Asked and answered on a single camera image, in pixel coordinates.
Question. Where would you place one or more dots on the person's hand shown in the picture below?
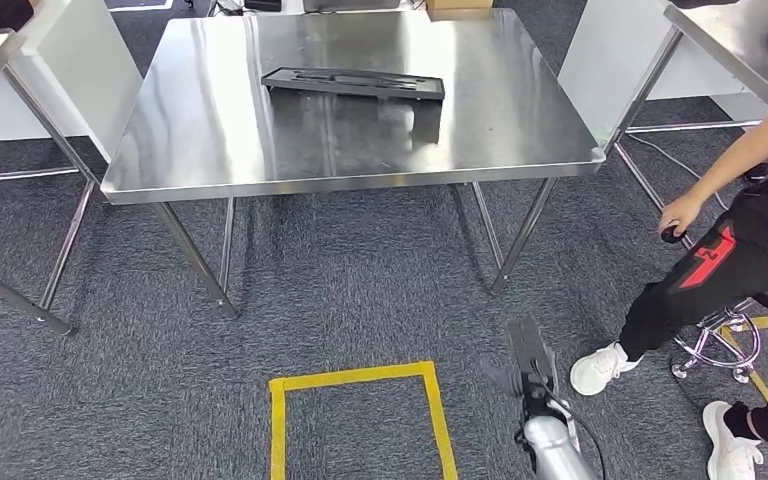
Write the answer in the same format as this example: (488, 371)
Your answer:
(681, 212)

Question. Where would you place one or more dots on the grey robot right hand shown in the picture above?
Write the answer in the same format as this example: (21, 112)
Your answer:
(531, 358)

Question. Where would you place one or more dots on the small black handheld device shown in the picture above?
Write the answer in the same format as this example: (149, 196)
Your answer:
(673, 234)

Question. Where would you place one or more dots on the black plastic frame part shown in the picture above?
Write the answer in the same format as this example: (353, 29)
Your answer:
(357, 83)

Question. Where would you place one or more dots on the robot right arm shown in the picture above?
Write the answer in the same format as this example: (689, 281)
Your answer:
(556, 450)

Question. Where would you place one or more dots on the person's forearm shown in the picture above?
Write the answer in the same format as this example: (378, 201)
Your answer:
(748, 149)

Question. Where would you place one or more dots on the person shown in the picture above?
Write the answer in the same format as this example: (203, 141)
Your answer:
(755, 252)

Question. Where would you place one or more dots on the chrome swivel stool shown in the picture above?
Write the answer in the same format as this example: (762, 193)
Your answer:
(722, 316)

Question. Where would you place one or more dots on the white upright panel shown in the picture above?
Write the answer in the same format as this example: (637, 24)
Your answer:
(602, 53)
(92, 66)

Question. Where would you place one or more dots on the cardboard box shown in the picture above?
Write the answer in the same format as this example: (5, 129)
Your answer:
(457, 10)

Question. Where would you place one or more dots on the grey flat device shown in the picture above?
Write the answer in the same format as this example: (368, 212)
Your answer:
(351, 5)

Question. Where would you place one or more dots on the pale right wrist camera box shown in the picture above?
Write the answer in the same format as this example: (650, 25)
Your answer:
(566, 424)

